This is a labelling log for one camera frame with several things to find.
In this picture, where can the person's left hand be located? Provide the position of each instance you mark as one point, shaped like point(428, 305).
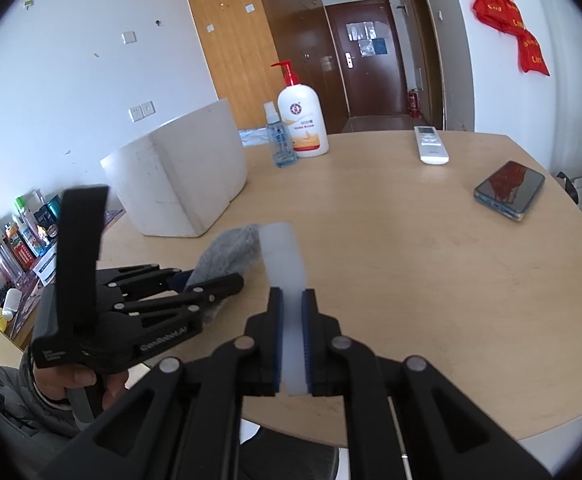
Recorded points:
point(53, 379)

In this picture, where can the cluster of desk bottles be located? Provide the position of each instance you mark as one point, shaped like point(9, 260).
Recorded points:
point(18, 250)

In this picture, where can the white foam box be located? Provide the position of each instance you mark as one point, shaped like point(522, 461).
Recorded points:
point(186, 180)

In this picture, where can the red fire extinguisher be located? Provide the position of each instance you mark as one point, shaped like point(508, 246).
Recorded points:
point(413, 102)

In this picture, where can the white remote control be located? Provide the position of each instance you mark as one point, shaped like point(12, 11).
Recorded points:
point(431, 145)

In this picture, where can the teal can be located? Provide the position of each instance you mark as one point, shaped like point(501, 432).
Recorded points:
point(53, 212)

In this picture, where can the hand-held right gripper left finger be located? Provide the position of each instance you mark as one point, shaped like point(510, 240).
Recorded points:
point(277, 340)

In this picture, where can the white lotion pump bottle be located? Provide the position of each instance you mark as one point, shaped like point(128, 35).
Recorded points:
point(303, 120)

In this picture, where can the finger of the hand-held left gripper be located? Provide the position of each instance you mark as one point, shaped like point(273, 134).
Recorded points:
point(221, 285)
point(141, 275)

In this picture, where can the black bag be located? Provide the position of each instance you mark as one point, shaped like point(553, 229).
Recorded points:
point(567, 186)

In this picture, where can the grey sock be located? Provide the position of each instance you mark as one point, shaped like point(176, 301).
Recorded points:
point(236, 250)

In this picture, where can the dark brown entrance door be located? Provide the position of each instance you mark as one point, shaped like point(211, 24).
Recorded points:
point(366, 75)

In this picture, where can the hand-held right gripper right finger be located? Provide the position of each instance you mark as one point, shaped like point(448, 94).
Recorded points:
point(308, 340)

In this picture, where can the brown side door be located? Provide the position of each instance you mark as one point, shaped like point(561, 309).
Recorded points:
point(426, 50)

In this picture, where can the person's left forearm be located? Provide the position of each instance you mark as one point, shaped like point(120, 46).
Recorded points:
point(11, 400)

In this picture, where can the clear blue spray bottle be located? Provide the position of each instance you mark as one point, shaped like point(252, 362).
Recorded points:
point(280, 145)

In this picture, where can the dark smartphone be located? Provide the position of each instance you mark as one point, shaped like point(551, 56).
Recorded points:
point(508, 190)

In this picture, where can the black chair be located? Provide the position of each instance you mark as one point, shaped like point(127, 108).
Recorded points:
point(291, 460)

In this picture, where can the wooden wardrobe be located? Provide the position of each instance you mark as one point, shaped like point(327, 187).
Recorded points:
point(241, 35)

